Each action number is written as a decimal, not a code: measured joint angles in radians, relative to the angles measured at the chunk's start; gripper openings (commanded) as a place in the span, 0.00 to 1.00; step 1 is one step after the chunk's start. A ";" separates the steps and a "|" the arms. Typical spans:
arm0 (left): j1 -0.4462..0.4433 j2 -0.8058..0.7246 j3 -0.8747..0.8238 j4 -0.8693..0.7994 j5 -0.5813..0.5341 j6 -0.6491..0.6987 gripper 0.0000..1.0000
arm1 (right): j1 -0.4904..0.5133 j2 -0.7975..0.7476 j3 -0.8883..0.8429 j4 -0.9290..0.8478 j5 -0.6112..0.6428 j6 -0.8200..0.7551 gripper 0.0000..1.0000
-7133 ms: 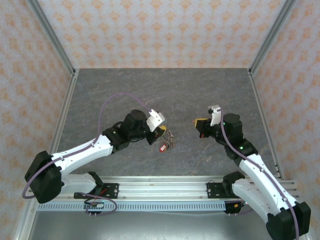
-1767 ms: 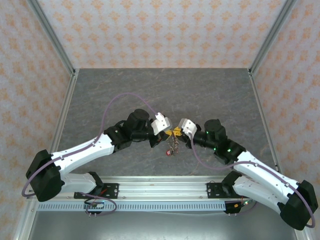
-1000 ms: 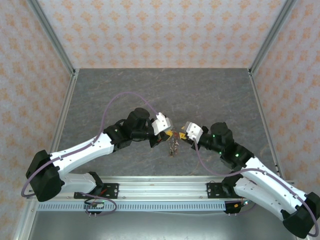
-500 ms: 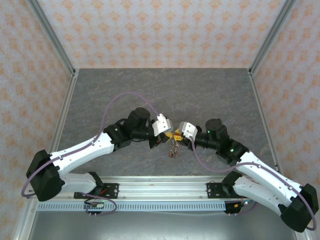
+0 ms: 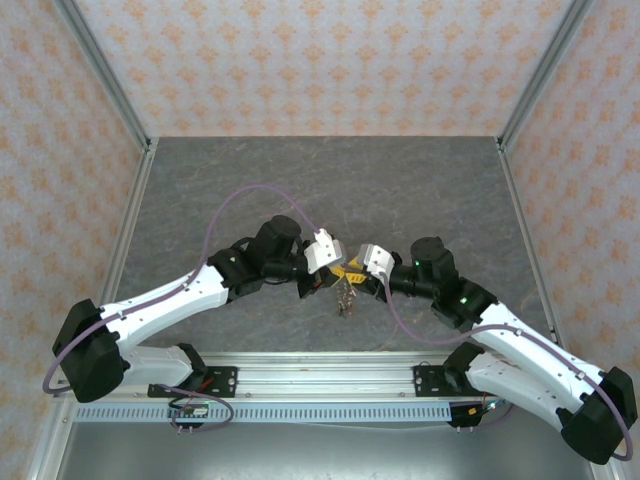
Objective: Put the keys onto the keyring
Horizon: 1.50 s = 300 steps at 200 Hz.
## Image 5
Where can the grey metal front panel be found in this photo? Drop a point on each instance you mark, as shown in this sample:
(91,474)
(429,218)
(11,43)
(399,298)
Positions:
(325,455)

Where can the aluminium table side rail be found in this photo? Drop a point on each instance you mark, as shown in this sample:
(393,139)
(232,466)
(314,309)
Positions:
(525,225)
(127,225)

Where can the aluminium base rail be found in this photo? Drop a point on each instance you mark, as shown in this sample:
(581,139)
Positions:
(325,380)

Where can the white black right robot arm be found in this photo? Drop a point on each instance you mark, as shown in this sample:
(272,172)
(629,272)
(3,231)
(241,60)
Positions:
(530,360)

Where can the large round metal keyring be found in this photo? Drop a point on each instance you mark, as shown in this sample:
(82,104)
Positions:
(345,300)

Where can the black mount plate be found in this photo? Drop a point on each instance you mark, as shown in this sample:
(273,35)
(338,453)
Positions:
(225,374)
(425,382)

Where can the aluminium frame post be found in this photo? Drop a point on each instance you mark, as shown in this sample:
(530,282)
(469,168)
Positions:
(102,65)
(546,65)

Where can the small controller board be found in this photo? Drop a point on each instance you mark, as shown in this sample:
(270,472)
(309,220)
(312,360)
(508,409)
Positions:
(192,411)
(462,417)

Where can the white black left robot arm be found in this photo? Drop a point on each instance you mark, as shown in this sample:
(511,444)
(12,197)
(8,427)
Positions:
(165,305)

